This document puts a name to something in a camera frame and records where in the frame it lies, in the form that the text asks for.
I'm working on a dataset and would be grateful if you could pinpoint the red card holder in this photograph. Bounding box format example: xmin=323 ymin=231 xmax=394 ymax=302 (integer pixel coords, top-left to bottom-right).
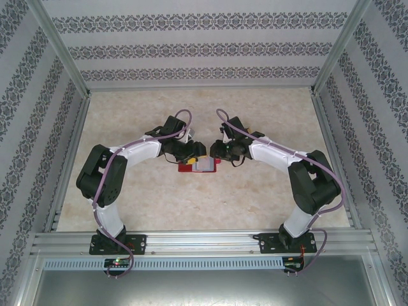
xmin=177 ymin=156 xmax=221 ymax=174

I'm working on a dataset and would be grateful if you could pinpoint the grey metal sheet panel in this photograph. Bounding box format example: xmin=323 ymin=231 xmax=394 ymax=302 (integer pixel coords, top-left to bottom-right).
xmin=18 ymin=254 xmax=391 ymax=306

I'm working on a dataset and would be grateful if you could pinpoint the aluminium mounting rail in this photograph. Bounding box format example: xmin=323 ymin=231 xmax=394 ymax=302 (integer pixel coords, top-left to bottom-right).
xmin=30 ymin=231 xmax=379 ymax=256

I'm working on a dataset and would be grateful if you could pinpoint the aluminium side rail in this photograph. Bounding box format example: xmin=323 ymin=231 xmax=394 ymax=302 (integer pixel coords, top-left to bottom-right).
xmin=43 ymin=94 xmax=92 ymax=233
xmin=309 ymin=90 xmax=363 ymax=230

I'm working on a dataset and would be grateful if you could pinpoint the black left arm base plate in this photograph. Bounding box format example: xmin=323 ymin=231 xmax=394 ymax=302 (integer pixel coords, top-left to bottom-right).
xmin=89 ymin=234 xmax=147 ymax=256

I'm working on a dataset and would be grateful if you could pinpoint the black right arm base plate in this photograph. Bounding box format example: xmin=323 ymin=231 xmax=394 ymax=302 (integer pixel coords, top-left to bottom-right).
xmin=258 ymin=232 xmax=317 ymax=254

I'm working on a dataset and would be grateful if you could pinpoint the slotted grey cable duct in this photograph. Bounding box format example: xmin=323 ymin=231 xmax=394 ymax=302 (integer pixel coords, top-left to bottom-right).
xmin=43 ymin=257 xmax=284 ymax=271

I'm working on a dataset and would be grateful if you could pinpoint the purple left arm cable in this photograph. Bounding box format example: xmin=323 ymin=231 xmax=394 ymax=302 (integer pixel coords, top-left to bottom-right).
xmin=91 ymin=109 xmax=194 ymax=279

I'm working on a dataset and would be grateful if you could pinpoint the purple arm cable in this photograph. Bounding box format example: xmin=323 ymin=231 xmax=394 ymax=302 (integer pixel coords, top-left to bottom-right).
xmin=215 ymin=108 xmax=348 ymax=275
xmin=91 ymin=109 xmax=194 ymax=279

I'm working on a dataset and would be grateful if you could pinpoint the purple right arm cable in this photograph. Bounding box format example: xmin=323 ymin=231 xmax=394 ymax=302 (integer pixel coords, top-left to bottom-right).
xmin=215 ymin=108 xmax=348 ymax=275

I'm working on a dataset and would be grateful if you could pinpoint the aluminium frame post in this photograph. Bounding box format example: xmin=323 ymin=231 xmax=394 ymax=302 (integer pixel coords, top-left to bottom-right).
xmin=27 ymin=0 xmax=92 ymax=98
xmin=310 ymin=0 xmax=374 ymax=96

